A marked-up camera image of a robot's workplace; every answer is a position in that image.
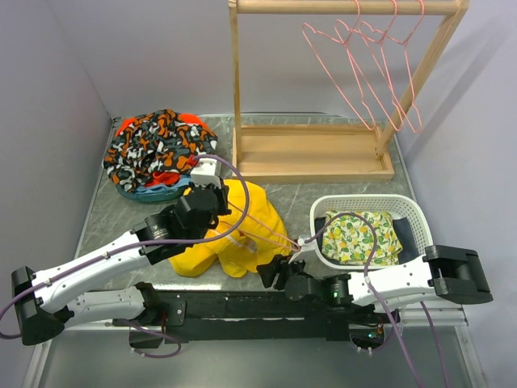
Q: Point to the dark navy cloth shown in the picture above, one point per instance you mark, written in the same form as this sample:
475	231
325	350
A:
407	240

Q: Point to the orange red garment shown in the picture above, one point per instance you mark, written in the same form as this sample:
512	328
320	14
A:
161	178

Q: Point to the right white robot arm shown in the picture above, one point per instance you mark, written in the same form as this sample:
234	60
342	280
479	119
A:
450	273

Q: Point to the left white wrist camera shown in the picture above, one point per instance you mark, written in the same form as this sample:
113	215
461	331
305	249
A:
206	173

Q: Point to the camouflage patterned shorts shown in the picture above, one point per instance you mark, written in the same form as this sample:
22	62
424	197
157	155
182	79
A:
157	145

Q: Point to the wooden clothes rack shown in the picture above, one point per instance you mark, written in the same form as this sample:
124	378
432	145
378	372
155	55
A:
330	153

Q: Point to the white plastic basket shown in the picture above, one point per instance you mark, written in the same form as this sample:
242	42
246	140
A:
397	206

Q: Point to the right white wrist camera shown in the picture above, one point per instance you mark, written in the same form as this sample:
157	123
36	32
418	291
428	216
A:
308	248

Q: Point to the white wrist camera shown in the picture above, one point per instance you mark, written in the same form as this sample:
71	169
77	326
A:
308	248
206	173

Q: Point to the lemon print cloth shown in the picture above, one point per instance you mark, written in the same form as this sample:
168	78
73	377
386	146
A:
348	240

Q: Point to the yellow shorts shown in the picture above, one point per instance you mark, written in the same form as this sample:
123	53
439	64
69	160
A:
260	237

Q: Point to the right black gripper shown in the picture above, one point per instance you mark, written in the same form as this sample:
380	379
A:
279	263

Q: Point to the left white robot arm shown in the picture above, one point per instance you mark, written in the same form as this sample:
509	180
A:
46	302

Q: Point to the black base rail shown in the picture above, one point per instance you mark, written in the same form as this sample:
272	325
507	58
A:
192	315

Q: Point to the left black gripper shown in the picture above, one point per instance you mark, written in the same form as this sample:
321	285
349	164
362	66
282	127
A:
223	196

